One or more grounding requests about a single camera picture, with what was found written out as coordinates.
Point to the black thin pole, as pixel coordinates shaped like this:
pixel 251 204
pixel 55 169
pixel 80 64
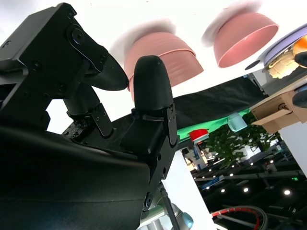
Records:
pixel 169 206

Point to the purple round plate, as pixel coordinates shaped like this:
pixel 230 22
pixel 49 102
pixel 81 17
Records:
pixel 283 40

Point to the green cloth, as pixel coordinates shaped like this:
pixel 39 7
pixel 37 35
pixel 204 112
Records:
pixel 216 122

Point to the brown cardboard box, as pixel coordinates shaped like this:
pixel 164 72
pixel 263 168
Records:
pixel 271 115

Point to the orange round fruit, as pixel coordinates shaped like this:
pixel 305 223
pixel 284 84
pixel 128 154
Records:
pixel 301 45

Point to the teal cup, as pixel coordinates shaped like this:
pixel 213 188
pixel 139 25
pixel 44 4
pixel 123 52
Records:
pixel 237 122

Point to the red bowl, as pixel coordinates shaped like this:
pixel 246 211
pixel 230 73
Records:
pixel 198 135

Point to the grey blue industrial robot arm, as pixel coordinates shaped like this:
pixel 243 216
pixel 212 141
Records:
pixel 187 219

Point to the red white hoop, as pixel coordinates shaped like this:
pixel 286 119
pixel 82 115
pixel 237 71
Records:
pixel 227 210

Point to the green leafy plant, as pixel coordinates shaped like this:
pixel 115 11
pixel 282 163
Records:
pixel 230 148

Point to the beige food piece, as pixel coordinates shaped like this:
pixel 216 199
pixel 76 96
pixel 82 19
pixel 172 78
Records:
pixel 281 67

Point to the black cloth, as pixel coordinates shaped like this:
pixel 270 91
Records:
pixel 216 100

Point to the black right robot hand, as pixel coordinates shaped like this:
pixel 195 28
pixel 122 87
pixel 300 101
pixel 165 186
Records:
pixel 60 179

